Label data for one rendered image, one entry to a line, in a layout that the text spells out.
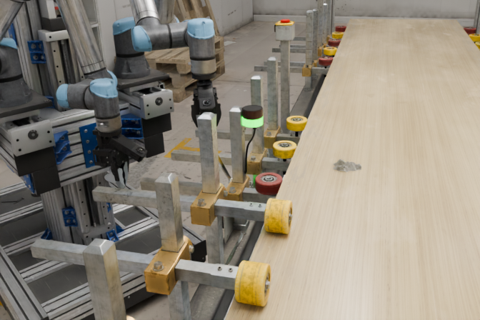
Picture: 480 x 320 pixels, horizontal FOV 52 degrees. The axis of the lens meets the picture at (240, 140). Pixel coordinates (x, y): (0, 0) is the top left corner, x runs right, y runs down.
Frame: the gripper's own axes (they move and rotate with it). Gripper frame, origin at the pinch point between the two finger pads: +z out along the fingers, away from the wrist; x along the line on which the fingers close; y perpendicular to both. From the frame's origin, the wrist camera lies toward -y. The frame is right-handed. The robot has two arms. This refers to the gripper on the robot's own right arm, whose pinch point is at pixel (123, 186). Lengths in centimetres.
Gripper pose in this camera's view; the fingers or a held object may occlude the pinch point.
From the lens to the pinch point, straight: 163.1
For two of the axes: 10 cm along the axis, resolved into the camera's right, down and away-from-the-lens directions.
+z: 0.4, 9.2, 3.9
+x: -2.7, 3.8, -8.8
